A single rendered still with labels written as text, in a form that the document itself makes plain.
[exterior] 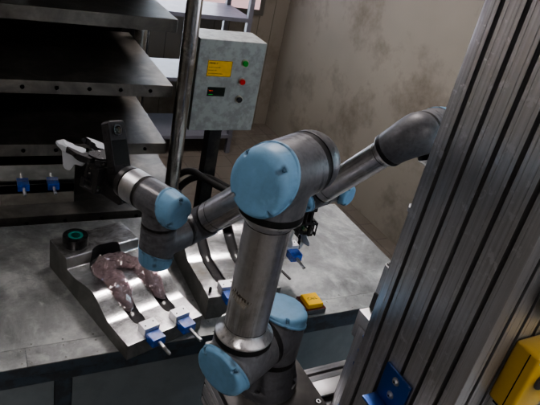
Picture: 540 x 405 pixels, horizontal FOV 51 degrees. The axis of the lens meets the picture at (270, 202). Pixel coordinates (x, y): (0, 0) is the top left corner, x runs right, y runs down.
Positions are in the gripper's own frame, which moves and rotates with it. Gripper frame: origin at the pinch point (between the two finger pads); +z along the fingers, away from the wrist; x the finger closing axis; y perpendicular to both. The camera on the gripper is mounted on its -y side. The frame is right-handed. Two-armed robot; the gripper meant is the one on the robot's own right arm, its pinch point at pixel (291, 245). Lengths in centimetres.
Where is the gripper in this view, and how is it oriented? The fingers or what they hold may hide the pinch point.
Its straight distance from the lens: 204.0
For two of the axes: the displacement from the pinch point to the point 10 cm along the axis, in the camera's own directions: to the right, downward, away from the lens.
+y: 4.2, 5.1, -7.5
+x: 8.9, -0.6, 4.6
